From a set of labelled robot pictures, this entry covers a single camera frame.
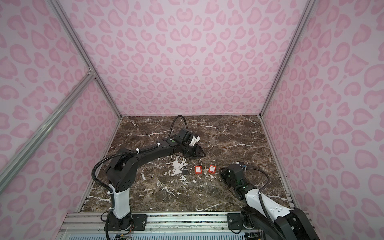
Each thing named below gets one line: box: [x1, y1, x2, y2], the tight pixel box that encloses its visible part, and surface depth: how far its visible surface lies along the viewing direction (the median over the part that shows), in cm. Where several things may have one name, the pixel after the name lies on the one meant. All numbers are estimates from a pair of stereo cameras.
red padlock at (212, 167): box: [208, 159, 217, 174], surface depth 92 cm
